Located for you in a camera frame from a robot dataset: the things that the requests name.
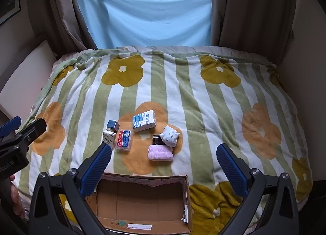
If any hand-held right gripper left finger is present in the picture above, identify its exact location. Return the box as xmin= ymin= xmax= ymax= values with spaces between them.
xmin=28 ymin=143 xmax=112 ymax=235

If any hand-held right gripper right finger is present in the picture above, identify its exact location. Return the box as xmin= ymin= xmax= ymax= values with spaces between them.
xmin=216 ymin=143 xmax=300 ymax=235

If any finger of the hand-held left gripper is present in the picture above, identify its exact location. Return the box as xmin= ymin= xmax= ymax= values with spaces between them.
xmin=15 ymin=118 xmax=48 ymax=147
xmin=0 ymin=116 xmax=21 ymax=139

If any white patterned small carton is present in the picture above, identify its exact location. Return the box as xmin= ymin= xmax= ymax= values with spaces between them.
xmin=102 ymin=120 xmax=120 ymax=149

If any red clear plastic case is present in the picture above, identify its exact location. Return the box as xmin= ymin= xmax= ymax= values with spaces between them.
xmin=115 ymin=129 xmax=134 ymax=152

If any cardboard box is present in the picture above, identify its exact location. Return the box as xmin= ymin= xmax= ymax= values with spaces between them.
xmin=84 ymin=173 xmax=193 ymax=235

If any pink fluffy towel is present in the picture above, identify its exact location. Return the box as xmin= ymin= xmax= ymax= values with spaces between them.
xmin=148 ymin=144 xmax=174 ymax=161

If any white and blue carton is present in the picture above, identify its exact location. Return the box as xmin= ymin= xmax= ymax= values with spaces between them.
xmin=132 ymin=109 xmax=157 ymax=133

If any white patterned sock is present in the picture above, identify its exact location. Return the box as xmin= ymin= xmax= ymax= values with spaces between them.
xmin=158 ymin=125 xmax=181 ymax=147

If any person's left hand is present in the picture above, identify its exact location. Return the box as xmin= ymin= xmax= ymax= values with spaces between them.
xmin=9 ymin=175 xmax=26 ymax=219

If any white padded board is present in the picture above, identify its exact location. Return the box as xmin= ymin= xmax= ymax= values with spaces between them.
xmin=0 ymin=40 xmax=58 ymax=121

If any striped floral blanket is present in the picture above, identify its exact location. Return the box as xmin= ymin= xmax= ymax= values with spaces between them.
xmin=19 ymin=47 xmax=314 ymax=228

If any beige curtain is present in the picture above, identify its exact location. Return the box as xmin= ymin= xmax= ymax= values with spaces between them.
xmin=27 ymin=0 xmax=98 ymax=56
xmin=211 ymin=0 xmax=298 ymax=66

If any light blue cloth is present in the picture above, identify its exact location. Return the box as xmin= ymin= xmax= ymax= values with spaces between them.
xmin=76 ymin=0 xmax=213 ymax=50

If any framed wall picture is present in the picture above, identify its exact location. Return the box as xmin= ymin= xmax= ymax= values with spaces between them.
xmin=0 ymin=0 xmax=21 ymax=26

